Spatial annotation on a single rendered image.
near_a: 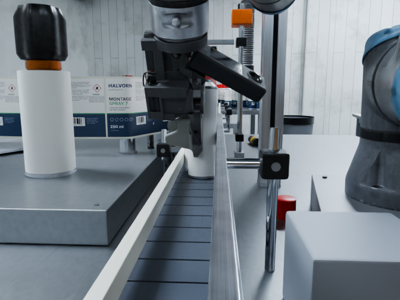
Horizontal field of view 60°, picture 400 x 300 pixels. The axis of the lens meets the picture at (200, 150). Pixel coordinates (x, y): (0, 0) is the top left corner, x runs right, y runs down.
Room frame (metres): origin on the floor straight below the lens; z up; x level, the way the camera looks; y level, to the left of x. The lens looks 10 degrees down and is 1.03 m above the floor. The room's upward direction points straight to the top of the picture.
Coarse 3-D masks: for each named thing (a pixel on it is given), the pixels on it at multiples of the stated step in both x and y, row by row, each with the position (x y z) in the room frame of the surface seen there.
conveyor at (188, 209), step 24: (192, 192) 0.51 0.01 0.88; (168, 216) 0.41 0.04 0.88; (192, 216) 0.41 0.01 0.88; (168, 240) 0.34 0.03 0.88; (192, 240) 0.34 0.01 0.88; (144, 264) 0.29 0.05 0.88; (168, 264) 0.29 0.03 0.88; (192, 264) 0.29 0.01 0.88; (144, 288) 0.25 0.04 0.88; (168, 288) 0.25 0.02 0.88; (192, 288) 0.25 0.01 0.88
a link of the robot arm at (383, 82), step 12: (396, 48) 0.37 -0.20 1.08; (384, 60) 0.42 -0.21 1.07; (396, 60) 0.36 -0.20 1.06; (384, 72) 0.39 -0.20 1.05; (396, 72) 0.34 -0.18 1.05; (384, 84) 0.38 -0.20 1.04; (396, 84) 0.34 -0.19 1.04; (384, 96) 0.39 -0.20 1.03; (396, 96) 0.34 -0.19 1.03; (384, 108) 0.41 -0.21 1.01; (396, 108) 0.35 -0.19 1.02; (396, 120) 0.39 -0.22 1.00
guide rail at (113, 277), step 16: (176, 160) 0.59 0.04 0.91; (176, 176) 0.54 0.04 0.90; (160, 192) 0.40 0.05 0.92; (144, 208) 0.34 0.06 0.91; (160, 208) 0.38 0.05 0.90; (144, 224) 0.30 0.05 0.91; (128, 240) 0.26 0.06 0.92; (144, 240) 0.30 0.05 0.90; (112, 256) 0.24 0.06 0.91; (128, 256) 0.24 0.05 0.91; (112, 272) 0.22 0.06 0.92; (128, 272) 0.24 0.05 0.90; (96, 288) 0.20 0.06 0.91; (112, 288) 0.20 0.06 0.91
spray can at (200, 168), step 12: (216, 96) 0.61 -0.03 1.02; (204, 108) 0.59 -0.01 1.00; (216, 108) 0.61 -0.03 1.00; (204, 120) 0.59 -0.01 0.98; (216, 120) 0.61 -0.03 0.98; (204, 132) 0.59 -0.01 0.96; (216, 132) 0.61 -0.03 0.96; (204, 144) 0.59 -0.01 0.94; (192, 156) 0.60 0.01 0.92; (204, 156) 0.59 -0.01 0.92; (192, 168) 0.60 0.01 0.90; (204, 168) 0.59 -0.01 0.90
